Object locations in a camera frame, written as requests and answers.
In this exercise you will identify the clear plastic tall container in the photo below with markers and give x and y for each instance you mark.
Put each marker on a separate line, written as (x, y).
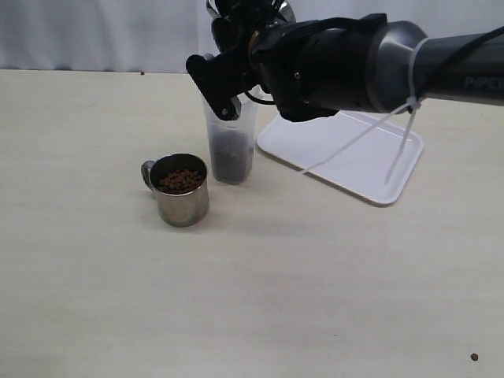
(231, 143)

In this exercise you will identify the white plastic tray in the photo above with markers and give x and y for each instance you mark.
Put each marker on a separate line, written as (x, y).
(352, 151)

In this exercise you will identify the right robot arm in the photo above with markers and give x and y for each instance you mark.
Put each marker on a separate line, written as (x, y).
(317, 68)

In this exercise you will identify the white curtain backdrop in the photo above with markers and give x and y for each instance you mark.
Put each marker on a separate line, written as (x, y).
(158, 36)

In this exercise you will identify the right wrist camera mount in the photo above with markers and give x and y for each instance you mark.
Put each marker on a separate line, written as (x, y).
(222, 78)

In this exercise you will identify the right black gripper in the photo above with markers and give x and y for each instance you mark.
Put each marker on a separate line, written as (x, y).
(236, 35)

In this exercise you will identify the steel mug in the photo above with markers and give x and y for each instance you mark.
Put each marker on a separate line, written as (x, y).
(179, 184)
(252, 15)

